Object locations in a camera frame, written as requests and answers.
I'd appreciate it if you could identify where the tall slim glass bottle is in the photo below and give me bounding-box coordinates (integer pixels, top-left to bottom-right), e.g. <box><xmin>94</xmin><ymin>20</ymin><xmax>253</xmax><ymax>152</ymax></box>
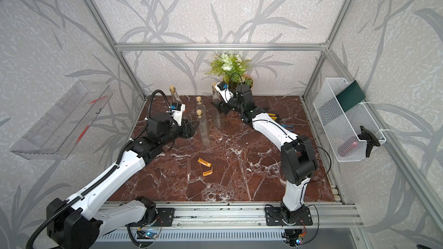
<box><xmin>211</xmin><ymin>83</ymin><xmax>224</xmax><ymax>130</ymax></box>

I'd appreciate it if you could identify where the short glass bottle gold label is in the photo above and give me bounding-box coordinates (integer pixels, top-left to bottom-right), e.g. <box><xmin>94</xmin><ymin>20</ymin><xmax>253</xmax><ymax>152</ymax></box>
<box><xmin>196</xmin><ymin>96</ymin><xmax>207</xmax><ymax>118</ymax></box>

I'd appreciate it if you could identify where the peeled white label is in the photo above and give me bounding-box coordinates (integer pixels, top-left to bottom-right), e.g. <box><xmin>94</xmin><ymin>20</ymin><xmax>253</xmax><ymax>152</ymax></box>
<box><xmin>197</xmin><ymin>158</ymin><xmax>212</xmax><ymax>168</ymax></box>

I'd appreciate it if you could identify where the peeled gold label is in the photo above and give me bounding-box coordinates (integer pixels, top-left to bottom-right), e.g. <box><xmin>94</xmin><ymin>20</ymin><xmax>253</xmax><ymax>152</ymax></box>
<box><xmin>203</xmin><ymin>169</ymin><xmax>213</xmax><ymax>177</ymax></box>

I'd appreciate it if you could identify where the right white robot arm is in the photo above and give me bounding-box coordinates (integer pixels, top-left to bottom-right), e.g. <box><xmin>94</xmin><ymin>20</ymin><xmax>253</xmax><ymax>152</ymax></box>
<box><xmin>213</xmin><ymin>81</ymin><xmax>318</xmax><ymax>221</ymax></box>

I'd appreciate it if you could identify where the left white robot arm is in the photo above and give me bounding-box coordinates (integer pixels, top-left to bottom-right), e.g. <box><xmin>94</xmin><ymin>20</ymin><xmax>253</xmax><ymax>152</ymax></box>
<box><xmin>26</xmin><ymin>113</ymin><xmax>199</xmax><ymax>249</ymax></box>

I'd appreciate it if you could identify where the glass bottle with red label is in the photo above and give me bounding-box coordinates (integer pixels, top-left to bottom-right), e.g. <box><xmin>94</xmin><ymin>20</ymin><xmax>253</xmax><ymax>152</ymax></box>
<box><xmin>170</xmin><ymin>85</ymin><xmax>183</xmax><ymax>104</ymax></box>

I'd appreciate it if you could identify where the black spray bottle trigger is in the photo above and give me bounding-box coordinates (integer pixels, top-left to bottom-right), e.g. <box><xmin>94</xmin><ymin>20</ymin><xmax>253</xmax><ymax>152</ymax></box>
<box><xmin>357</xmin><ymin>126</ymin><xmax>381</xmax><ymax>158</ymax></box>

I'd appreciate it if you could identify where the pink flower pot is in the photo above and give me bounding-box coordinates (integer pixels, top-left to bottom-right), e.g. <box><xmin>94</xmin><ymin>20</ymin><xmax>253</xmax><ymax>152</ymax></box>
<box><xmin>242</xmin><ymin>73</ymin><xmax>253</xmax><ymax>89</ymax></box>

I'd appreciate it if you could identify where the yellow gardening glove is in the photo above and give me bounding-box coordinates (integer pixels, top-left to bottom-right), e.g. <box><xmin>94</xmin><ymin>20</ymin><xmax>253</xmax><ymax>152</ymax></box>
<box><xmin>267</xmin><ymin>112</ymin><xmax>280</xmax><ymax>121</ymax></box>

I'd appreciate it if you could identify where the green artificial plant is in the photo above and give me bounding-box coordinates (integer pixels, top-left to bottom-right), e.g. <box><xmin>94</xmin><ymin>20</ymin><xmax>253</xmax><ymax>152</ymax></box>
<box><xmin>206</xmin><ymin>53</ymin><xmax>251</xmax><ymax>91</ymax></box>

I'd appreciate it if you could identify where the blue hand rake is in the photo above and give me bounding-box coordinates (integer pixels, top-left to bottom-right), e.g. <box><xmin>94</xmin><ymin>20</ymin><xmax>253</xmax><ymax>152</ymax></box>
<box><xmin>280</xmin><ymin>124</ymin><xmax>295</xmax><ymax>132</ymax></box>

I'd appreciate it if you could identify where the dark green card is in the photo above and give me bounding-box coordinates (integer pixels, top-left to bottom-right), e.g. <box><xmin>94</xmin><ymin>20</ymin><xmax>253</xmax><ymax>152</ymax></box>
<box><xmin>336</xmin><ymin>81</ymin><xmax>366</xmax><ymax>113</ymax></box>

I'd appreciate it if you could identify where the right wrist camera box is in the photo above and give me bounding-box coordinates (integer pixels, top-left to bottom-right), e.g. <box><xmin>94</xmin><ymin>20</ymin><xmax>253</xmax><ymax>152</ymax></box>
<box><xmin>215</xmin><ymin>81</ymin><xmax>234</xmax><ymax>103</ymax></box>

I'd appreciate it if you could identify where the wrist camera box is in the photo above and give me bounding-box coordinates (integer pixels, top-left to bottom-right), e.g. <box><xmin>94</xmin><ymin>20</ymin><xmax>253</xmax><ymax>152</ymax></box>
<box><xmin>215</xmin><ymin>81</ymin><xmax>234</xmax><ymax>103</ymax></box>
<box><xmin>168</xmin><ymin>102</ymin><xmax>186</xmax><ymax>126</ymax></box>

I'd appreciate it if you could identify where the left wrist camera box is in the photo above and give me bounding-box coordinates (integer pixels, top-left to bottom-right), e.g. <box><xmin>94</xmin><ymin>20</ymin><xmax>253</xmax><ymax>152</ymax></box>
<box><xmin>168</xmin><ymin>102</ymin><xmax>186</xmax><ymax>126</ymax></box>

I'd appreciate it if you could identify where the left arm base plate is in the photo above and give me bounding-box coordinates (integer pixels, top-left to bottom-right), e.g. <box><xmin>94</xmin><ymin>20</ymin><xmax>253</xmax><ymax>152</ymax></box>
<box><xmin>152</xmin><ymin>207</ymin><xmax>175</xmax><ymax>227</ymax></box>

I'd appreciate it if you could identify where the clear plastic wall shelf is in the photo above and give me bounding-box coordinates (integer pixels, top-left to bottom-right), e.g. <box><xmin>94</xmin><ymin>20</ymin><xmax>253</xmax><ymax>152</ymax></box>
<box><xmin>10</xmin><ymin>80</ymin><xmax>113</xmax><ymax>160</ymax></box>

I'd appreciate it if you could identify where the white mesh wall basket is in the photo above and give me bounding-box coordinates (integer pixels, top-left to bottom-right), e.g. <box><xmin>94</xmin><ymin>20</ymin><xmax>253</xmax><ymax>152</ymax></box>
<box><xmin>313</xmin><ymin>78</ymin><xmax>386</xmax><ymax>162</ymax></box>

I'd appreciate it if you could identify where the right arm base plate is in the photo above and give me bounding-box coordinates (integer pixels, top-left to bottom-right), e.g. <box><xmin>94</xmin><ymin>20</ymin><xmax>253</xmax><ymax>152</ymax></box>
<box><xmin>264</xmin><ymin>204</ymin><xmax>313</xmax><ymax>226</ymax></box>

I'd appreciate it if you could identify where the aluminium front rail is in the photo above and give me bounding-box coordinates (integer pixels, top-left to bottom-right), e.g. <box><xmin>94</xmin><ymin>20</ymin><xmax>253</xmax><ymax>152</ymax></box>
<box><xmin>79</xmin><ymin>202</ymin><xmax>364</xmax><ymax>231</ymax></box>

